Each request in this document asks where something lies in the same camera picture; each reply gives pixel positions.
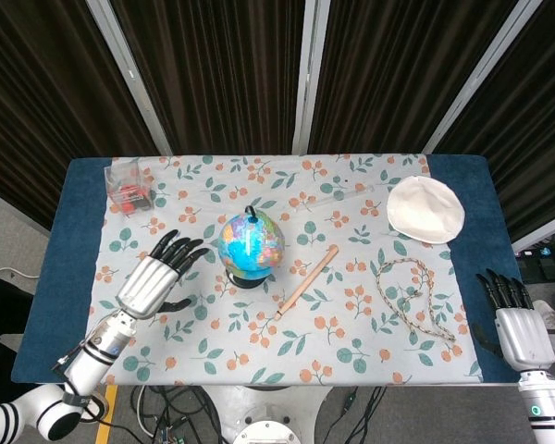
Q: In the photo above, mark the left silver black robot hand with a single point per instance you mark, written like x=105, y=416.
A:
x=148, y=287

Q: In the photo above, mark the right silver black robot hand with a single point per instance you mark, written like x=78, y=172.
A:
x=525, y=337

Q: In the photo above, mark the floral printed tablecloth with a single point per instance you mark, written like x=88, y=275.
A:
x=305, y=351

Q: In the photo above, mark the blue globe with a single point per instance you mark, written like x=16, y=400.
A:
x=250, y=245

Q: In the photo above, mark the dark brown curtain panel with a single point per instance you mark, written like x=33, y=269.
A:
x=37, y=92
x=536, y=129
x=398, y=69
x=213, y=69

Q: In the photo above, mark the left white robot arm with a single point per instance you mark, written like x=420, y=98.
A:
x=88, y=361

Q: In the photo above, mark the black power strip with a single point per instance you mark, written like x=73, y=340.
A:
x=543, y=263

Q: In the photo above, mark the white partition base rail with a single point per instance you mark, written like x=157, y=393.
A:
x=543, y=237

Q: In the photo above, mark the dark blue table mat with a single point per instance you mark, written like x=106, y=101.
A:
x=60, y=277

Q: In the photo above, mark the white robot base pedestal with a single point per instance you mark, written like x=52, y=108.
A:
x=268, y=404

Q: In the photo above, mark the wooden drumstick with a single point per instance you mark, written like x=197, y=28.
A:
x=307, y=282

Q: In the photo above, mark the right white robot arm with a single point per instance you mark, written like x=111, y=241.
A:
x=548, y=407

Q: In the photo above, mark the white fabric cap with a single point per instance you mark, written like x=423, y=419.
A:
x=425, y=210

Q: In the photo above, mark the clear plastic ruler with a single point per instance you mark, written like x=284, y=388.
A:
x=337, y=196

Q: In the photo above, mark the clear box with red items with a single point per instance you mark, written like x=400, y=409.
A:
x=129, y=194

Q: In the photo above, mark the white partition frame post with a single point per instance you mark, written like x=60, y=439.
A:
x=481, y=78
x=134, y=83
x=310, y=78

